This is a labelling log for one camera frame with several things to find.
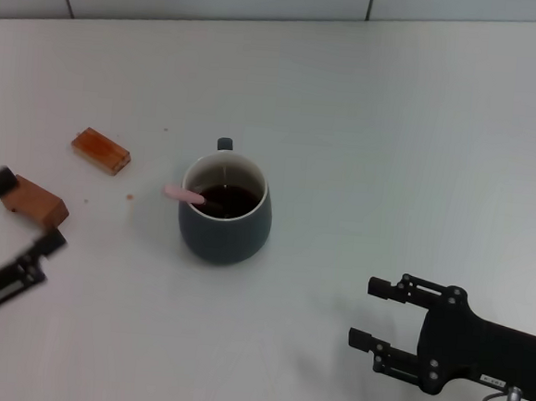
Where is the dark coffee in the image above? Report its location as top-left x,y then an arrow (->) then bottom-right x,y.
192,182 -> 265,223

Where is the pink handled metal spoon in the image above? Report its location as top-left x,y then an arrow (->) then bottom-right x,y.
162,182 -> 226,210

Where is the grey ceramic cup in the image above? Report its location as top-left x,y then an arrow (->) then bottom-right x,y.
173,133 -> 279,270

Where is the orange stained wooden block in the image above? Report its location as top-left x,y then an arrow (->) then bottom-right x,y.
69,125 -> 134,180

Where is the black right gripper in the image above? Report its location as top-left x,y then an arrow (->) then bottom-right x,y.
344,270 -> 536,401

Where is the brown wooden block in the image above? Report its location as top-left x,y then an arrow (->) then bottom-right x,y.
0,172 -> 73,232

